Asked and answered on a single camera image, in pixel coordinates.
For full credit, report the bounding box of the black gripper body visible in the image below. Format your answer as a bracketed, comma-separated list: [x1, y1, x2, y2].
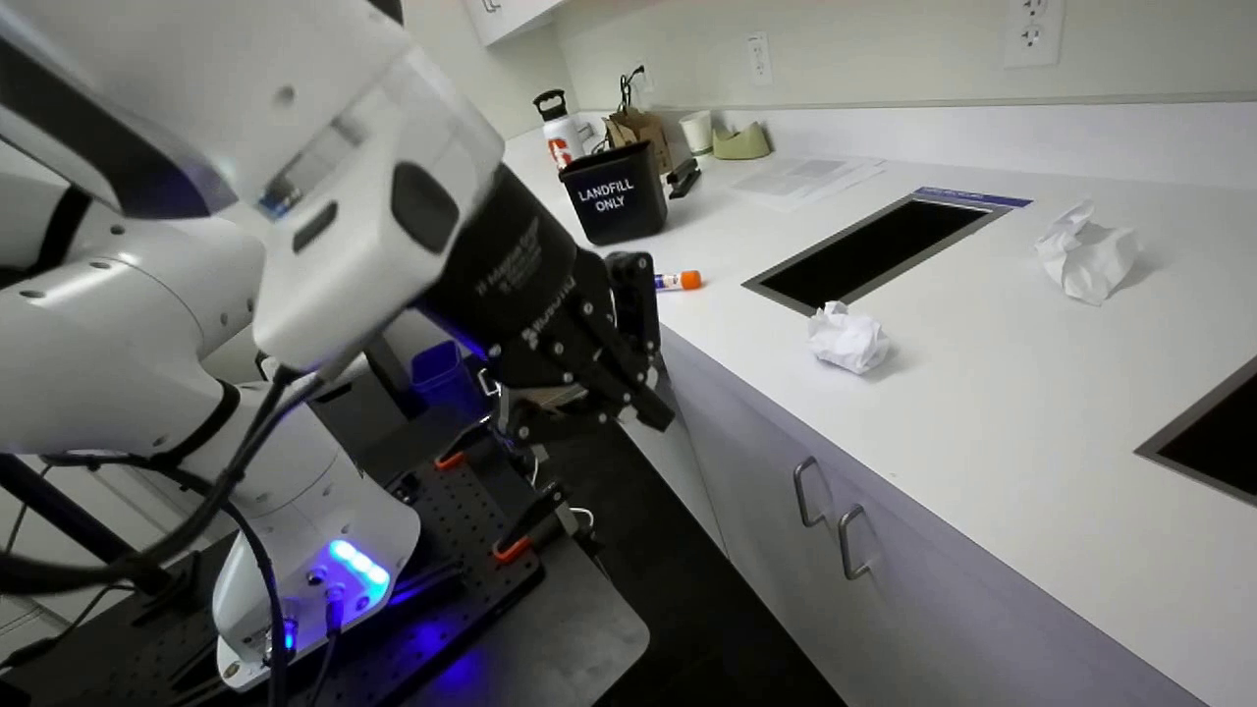
[435, 168, 620, 401]

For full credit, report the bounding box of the white cabinet door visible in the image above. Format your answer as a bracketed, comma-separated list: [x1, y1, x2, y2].
[824, 472, 1211, 707]
[655, 329, 847, 642]

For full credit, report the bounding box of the blue plastic bin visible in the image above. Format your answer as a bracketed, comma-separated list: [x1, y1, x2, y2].
[406, 337, 487, 418]

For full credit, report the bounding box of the black landfill waste bin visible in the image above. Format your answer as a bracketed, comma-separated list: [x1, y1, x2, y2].
[557, 137, 672, 246]

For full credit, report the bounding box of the brown cardboard box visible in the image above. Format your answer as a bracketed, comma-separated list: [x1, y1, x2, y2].
[600, 103, 681, 172]

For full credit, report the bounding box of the white bottle black cap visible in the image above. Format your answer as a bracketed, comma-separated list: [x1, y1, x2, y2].
[529, 82, 608, 172]

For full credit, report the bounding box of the white paper cup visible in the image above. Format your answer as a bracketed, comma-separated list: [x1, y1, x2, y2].
[677, 105, 719, 158]

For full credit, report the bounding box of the small crumpled white paper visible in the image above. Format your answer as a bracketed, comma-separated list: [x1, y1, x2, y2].
[807, 298, 900, 380]

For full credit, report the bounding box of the large crumpled white paper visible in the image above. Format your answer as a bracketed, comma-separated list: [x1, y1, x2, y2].
[1033, 205, 1139, 311]

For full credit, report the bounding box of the black tripod leg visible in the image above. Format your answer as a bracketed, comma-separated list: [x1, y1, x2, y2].
[0, 446, 176, 600]

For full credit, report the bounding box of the orange handled black clamp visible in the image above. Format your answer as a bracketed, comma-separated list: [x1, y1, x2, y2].
[434, 417, 511, 477]
[493, 486, 600, 570]

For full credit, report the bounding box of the white single wall outlet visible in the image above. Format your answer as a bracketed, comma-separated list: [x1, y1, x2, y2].
[741, 26, 775, 88]

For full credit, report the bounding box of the white upper wall cabinet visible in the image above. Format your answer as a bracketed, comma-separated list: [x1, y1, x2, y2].
[461, 0, 571, 47]

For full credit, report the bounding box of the white double wall outlet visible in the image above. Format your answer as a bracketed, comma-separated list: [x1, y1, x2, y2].
[1003, 0, 1067, 71]

